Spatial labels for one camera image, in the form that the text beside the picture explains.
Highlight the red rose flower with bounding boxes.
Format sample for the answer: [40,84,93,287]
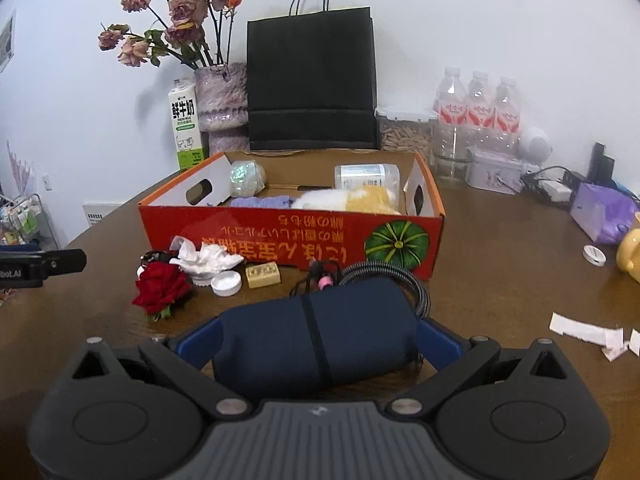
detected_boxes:
[132,261,194,321]

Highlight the black usb cable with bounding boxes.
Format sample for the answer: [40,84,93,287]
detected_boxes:
[138,249,174,267]

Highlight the white tissue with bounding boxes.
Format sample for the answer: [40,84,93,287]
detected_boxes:
[169,236,244,287]

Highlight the black braided cable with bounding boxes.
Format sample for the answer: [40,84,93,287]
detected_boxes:
[290,260,433,321]

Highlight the navy blue zip pouch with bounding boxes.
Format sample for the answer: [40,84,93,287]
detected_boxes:
[214,278,418,399]

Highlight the yellow white plush toy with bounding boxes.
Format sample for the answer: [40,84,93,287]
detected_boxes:
[291,185,399,214]

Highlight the purple drawstring pouch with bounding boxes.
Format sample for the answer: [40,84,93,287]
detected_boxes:
[229,195,294,209]

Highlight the white cotton swab jar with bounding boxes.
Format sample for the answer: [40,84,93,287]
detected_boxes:
[334,164,400,195]

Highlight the iridescent white rose ornament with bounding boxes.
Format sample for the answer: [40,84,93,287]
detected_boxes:
[229,159,267,198]

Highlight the white jar lid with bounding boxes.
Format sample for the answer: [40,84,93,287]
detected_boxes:
[209,270,242,297]

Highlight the torn white paper scraps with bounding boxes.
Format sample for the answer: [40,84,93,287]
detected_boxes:
[549,313,639,362]

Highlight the white tape roll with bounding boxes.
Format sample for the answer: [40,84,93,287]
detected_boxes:
[582,245,606,268]

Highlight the red cardboard pumpkin box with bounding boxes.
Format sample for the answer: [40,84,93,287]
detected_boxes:
[139,150,446,280]

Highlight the white floral tin box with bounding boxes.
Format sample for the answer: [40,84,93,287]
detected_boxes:
[465,146,523,195]

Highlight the white power adapter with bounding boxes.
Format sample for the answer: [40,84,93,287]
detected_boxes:
[539,180,572,204]

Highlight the green white milk carton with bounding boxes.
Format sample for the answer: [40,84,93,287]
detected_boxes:
[168,77,206,170]

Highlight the yellow ceramic mug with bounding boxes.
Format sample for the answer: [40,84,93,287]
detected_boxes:
[616,211,640,282]

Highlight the clear drinking glass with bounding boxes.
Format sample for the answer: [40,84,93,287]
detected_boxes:
[432,136,470,188]

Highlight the purple tissue pack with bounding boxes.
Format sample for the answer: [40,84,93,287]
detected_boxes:
[570,183,638,245]

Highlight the white round speaker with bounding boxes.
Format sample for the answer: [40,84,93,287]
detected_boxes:
[518,127,552,165]

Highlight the clear container of pellets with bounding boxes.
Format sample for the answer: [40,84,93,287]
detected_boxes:
[375,106,437,160]

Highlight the purple marbled vase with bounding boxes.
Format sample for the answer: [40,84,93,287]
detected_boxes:
[194,63,250,154]

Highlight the black charger stand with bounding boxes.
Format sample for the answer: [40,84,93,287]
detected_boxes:
[587,142,615,188]

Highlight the water bottle right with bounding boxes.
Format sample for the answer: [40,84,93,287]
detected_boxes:
[494,76,521,155]

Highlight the water bottle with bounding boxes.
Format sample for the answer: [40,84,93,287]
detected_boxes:
[466,70,495,150]
[434,67,468,159]
[494,76,521,155]

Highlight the water bottle middle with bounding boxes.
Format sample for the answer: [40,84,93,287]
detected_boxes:
[466,70,495,150]

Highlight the water bottle left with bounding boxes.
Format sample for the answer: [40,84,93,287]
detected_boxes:
[434,67,468,159]

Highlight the dried pink rose bouquet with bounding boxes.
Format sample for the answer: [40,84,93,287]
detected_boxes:
[98,0,243,70]

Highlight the black paper shopping bag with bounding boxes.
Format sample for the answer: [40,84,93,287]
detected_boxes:
[246,0,381,151]

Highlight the wire storage rack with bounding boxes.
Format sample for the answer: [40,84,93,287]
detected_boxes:
[1,193,58,250]

